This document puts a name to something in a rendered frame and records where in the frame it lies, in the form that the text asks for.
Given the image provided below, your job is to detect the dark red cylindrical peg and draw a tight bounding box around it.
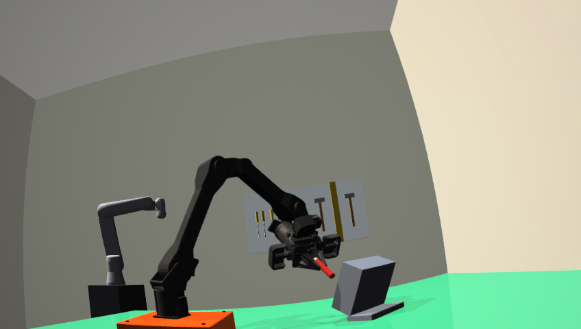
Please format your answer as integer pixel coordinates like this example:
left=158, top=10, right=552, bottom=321
left=313, top=257, right=336, bottom=278

